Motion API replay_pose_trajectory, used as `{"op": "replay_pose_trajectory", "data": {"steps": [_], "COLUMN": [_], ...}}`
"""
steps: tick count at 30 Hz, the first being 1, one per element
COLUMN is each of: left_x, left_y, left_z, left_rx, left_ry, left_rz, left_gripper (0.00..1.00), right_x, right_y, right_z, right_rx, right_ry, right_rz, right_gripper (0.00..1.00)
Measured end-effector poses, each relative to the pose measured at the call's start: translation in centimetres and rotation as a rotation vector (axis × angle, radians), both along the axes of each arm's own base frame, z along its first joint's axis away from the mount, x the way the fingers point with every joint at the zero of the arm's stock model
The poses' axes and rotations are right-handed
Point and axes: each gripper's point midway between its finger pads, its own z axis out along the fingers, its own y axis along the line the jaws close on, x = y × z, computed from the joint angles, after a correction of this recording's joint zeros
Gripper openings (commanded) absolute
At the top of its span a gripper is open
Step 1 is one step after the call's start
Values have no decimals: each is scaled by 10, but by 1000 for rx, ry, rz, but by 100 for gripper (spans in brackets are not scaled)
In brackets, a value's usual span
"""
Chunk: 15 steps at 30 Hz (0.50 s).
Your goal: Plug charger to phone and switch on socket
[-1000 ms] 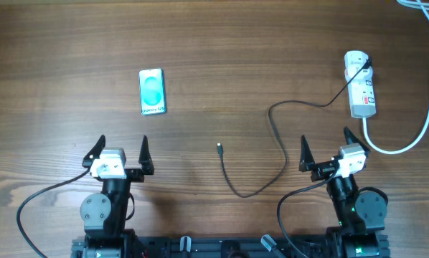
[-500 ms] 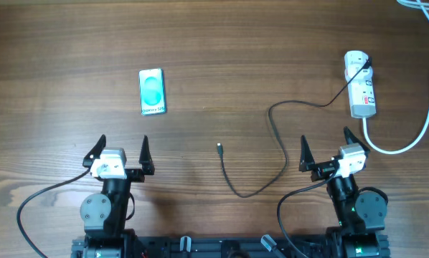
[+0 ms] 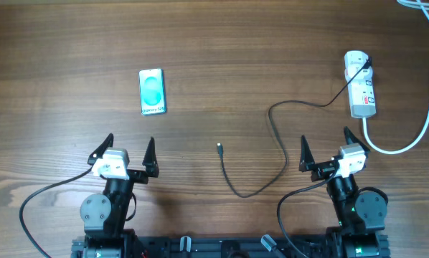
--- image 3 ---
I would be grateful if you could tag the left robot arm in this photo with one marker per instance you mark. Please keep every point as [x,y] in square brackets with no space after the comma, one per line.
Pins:
[104,214]

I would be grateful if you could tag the smartphone with teal screen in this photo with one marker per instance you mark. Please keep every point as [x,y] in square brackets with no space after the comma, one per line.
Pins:
[152,92]

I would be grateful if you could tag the white power strip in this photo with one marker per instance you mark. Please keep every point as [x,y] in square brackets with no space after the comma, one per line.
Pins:
[361,92]

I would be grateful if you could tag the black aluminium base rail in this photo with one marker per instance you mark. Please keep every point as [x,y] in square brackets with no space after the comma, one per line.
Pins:
[311,245]

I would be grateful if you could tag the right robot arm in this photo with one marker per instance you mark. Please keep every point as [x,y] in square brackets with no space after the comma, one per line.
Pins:
[361,211]

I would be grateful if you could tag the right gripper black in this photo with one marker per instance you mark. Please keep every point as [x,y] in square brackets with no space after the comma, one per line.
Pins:
[307,163]

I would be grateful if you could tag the white charger plug adapter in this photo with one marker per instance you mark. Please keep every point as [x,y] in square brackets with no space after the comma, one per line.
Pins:
[358,71]

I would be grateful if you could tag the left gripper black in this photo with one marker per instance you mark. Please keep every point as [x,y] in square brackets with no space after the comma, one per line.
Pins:
[140,176]

